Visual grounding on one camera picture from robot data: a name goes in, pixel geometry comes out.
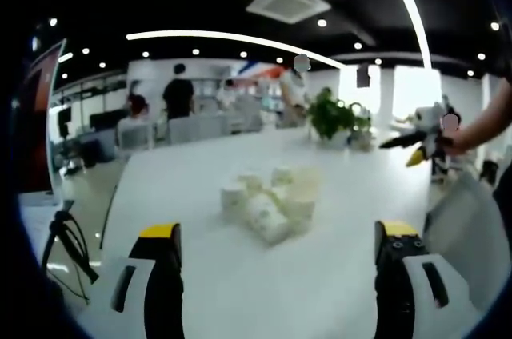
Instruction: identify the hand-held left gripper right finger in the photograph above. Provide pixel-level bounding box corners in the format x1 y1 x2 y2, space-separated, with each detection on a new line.
374 219 482 339

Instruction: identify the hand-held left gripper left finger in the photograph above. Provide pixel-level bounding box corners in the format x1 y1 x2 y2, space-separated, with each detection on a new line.
82 222 186 339

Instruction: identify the person's right hand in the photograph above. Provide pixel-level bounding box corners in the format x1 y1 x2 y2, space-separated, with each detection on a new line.
442 130 478 157

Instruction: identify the dark hanging speaker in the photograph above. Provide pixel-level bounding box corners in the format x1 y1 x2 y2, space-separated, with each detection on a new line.
356 64 371 88

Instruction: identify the green potted plant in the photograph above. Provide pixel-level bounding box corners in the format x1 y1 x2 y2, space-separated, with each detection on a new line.
306 88 358 151

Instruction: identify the white table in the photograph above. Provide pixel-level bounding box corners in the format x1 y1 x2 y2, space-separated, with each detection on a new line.
98 126 435 339

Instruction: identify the curved ceiling light strip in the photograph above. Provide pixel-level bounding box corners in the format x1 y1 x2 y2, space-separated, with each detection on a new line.
374 0 434 73

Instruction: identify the grey office chair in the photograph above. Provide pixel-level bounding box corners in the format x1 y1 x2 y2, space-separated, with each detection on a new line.
116 122 156 152
166 114 227 145

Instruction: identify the ceiling air conditioner vent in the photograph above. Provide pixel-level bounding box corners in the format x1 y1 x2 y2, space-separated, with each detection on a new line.
245 0 333 26

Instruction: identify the black monitor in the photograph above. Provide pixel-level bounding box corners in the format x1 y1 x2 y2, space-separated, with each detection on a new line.
88 108 130 131

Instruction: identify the red standing banner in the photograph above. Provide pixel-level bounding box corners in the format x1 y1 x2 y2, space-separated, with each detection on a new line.
14 38 67 197

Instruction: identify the long ceiling light strip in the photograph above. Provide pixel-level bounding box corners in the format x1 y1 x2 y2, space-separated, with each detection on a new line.
125 30 347 71

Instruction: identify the black tripod with cables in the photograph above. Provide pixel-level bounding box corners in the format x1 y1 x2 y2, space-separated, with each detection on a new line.
41 199 100 305

